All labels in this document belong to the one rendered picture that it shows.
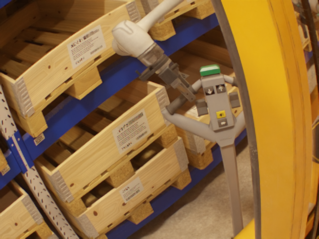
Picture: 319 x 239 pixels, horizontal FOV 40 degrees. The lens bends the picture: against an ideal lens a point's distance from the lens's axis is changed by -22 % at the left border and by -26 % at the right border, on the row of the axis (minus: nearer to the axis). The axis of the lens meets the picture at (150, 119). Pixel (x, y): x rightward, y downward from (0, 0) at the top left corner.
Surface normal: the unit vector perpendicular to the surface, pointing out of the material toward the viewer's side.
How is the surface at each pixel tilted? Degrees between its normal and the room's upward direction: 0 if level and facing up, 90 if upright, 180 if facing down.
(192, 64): 0
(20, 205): 90
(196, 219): 0
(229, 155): 90
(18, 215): 90
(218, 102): 74
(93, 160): 90
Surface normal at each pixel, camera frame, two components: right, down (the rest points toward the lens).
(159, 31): -0.04, 0.59
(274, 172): -0.71, 0.55
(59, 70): 0.66, 0.28
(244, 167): -0.26, -0.78
